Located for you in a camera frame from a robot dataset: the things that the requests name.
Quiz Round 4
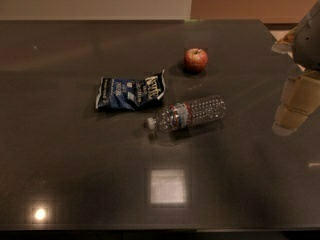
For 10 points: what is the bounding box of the clear plastic water bottle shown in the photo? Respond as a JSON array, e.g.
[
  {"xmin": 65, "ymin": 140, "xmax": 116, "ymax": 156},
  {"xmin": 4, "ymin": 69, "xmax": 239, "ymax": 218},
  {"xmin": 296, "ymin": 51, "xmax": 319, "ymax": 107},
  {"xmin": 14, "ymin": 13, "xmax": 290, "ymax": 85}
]
[{"xmin": 146, "ymin": 95, "xmax": 226, "ymax": 132}]

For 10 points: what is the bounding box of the red apple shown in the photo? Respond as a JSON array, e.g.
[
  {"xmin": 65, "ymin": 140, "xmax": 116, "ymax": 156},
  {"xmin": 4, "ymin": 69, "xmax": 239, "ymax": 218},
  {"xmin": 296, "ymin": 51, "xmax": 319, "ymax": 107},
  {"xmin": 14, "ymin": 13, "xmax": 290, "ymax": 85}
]
[{"xmin": 184, "ymin": 48, "xmax": 208, "ymax": 73}]

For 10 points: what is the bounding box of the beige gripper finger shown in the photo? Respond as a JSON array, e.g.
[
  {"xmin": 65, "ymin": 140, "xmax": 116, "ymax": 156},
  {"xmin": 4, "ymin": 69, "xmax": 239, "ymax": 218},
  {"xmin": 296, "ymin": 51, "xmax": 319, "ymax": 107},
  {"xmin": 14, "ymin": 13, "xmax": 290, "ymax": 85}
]
[
  {"xmin": 271, "ymin": 27, "xmax": 297, "ymax": 54},
  {"xmin": 272, "ymin": 70, "xmax": 320, "ymax": 136}
]

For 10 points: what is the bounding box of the blue crumpled snack bag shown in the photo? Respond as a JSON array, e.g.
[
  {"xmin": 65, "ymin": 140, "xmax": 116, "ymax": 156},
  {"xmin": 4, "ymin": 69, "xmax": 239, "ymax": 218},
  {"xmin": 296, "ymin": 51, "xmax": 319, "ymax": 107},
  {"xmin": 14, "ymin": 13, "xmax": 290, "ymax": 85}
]
[{"xmin": 95, "ymin": 70, "xmax": 166, "ymax": 111}]

